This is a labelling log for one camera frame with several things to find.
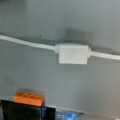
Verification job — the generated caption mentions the white cable with switch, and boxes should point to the white cable with switch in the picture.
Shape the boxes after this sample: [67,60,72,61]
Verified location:
[0,34,120,65]

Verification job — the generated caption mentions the orange small object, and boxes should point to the orange small object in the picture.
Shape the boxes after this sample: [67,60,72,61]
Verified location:
[14,91,44,106]

